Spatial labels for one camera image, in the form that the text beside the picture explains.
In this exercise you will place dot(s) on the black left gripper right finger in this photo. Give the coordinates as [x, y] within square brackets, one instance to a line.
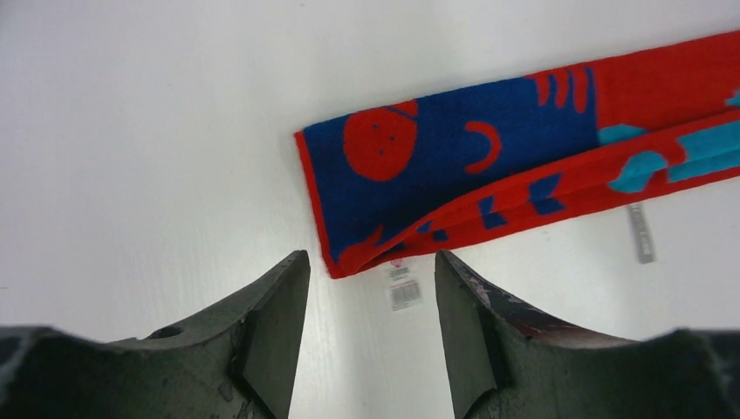
[507, 359]

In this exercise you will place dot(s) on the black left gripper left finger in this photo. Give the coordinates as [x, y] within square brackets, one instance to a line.
[234, 359]

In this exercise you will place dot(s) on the red blue patterned towel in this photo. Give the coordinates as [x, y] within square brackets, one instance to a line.
[467, 166]

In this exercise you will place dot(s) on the white barcode tag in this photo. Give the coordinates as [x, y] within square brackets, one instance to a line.
[402, 279]

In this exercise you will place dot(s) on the grey towel label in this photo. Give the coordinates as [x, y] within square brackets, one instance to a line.
[643, 240]

